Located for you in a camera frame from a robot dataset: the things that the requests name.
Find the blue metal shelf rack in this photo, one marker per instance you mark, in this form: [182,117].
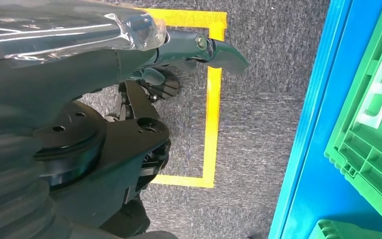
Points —
[309,165]

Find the yellow floor tape square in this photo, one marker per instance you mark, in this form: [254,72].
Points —
[212,132]

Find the green plastic crate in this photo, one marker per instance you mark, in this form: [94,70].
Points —
[369,148]
[342,231]

